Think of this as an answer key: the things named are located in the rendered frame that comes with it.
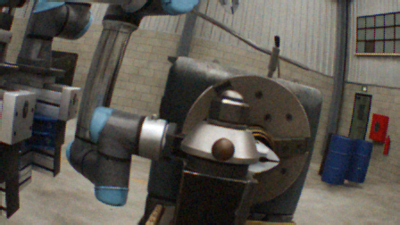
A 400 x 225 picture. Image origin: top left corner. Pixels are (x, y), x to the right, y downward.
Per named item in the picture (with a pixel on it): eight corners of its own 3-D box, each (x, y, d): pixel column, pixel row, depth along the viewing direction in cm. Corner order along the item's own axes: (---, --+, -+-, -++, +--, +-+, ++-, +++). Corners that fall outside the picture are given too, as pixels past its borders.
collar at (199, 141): (183, 143, 49) (188, 115, 49) (254, 157, 49) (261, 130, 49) (176, 153, 41) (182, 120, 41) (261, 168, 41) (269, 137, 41)
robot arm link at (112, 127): (95, 143, 86) (100, 103, 86) (142, 157, 86) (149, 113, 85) (85, 147, 78) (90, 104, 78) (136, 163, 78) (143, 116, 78)
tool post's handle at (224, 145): (209, 154, 42) (214, 132, 42) (230, 157, 42) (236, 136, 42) (208, 161, 37) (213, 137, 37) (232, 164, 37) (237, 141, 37)
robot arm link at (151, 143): (143, 154, 86) (150, 112, 85) (166, 159, 85) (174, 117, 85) (137, 159, 78) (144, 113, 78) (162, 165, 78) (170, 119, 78)
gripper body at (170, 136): (229, 180, 76) (159, 166, 77) (228, 171, 85) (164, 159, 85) (238, 137, 76) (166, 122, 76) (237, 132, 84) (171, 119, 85)
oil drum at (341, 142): (315, 178, 748) (327, 133, 743) (336, 179, 761) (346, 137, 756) (328, 184, 690) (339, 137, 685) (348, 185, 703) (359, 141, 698)
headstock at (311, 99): (162, 162, 179) (181, 64, 177) (276, 182, 178) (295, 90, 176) (138, 192, 120) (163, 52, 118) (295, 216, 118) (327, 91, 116)
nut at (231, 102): (206, 120, 47) (213, 86, 47) (245, 128, 47) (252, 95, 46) (205, 123, 43) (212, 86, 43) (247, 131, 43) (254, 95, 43)
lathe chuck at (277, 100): (168, 179, 113) (206, 58, 111) (279, 208, 112) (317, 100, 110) (164, 186, 104) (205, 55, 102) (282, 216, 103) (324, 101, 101)
